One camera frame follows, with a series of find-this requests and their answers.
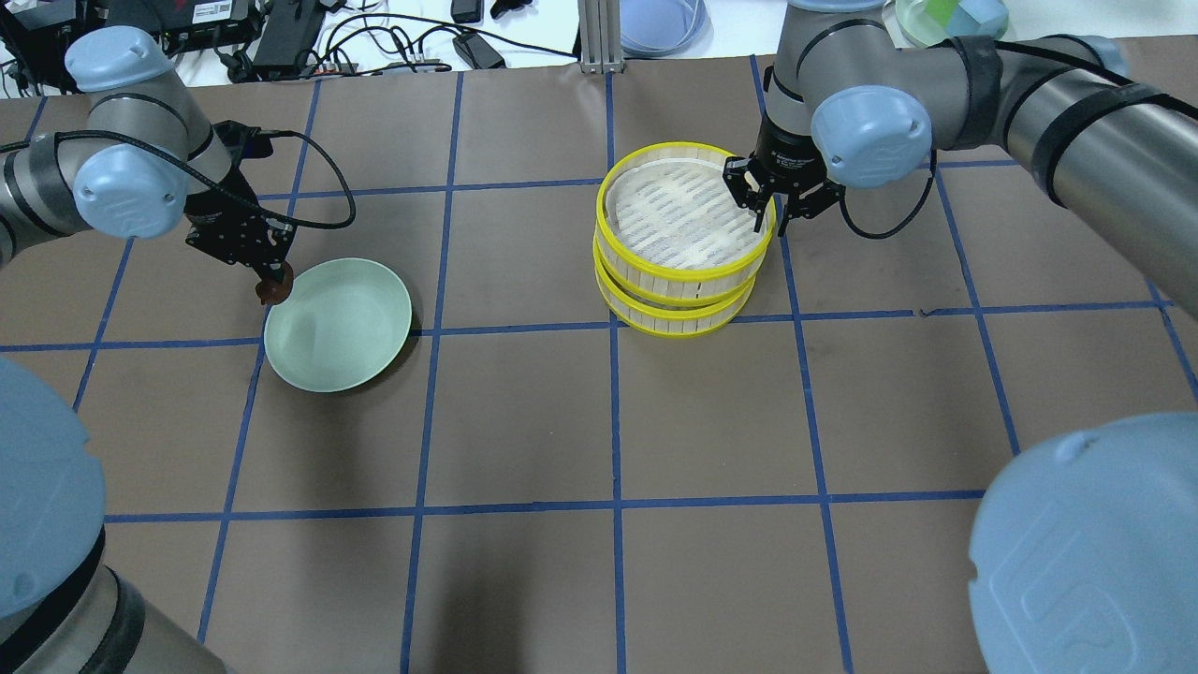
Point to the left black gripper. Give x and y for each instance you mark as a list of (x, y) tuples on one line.
[(208, 227)]

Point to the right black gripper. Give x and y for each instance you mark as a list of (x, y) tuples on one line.
[(789, 148)]

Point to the brown steamed bun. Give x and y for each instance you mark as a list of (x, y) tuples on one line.
[(272, 292)]

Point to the yellow bamboo steamer tray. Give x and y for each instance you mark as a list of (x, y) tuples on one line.
[(666, 224)]

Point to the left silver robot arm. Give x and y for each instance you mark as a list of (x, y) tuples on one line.
[(147, 159)]

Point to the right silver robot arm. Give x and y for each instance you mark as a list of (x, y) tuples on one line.
[(1083, 547)]

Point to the yellow bamboo steamer base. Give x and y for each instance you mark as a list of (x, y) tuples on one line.
[(672, 319)]

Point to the light green plate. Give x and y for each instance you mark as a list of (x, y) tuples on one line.
[(341, 326)]

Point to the green glass bowl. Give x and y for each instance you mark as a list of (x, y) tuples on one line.
[(924, 23)]

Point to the green sponge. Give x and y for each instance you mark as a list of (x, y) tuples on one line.
[(940, 12)]

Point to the blue sponge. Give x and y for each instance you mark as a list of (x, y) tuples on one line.
[(979, 16)]

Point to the black power adapter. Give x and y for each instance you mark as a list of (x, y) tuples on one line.
[(475, 51)]

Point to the aluminium frame post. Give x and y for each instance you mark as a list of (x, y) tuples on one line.
[(599, 28)]

